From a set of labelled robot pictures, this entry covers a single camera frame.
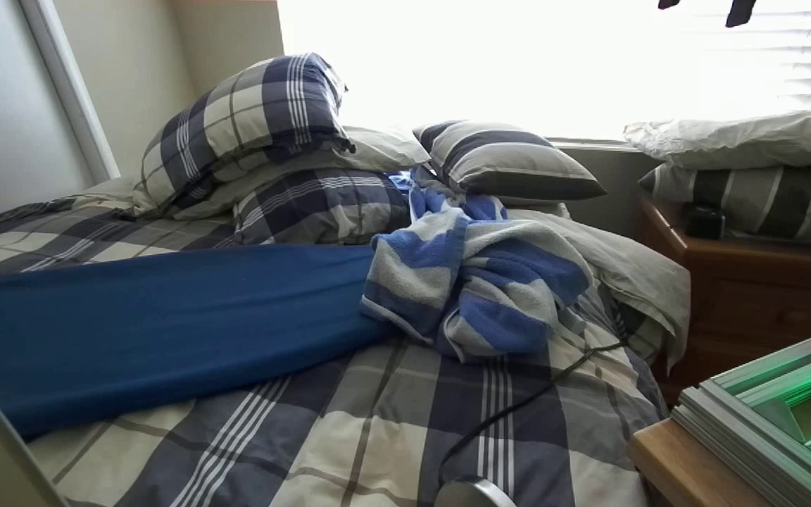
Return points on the blue white striped towel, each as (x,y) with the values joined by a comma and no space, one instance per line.
(481,282)

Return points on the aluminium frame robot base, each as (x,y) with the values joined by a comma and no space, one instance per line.
(733,423)

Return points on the bright window with blind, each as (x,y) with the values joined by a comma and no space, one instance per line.
(564,65)

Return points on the wrinkled white pillow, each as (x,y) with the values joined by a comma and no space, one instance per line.
(753,141)

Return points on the grey black striped pillow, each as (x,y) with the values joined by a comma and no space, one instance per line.
(753,201)

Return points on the grey navy striped pillow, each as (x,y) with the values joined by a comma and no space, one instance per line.
(508,160)

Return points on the crumpled white sheet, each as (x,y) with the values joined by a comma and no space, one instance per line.
(633,271)

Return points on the brown wooden nightstand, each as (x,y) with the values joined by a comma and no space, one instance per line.
(753,291)

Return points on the small navy plaid pillow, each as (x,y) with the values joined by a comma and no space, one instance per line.
(312,206)

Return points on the large navy plaid pillow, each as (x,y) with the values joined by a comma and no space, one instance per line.
(237,123)

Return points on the light wooden table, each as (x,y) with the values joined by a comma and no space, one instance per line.
(677,470)

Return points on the navy beige plaid duvet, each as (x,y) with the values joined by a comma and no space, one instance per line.
(379,423)

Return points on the solid blue mat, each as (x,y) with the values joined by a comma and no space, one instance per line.
(143,327)

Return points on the white door frame trim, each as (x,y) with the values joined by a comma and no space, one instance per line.
(68,85)

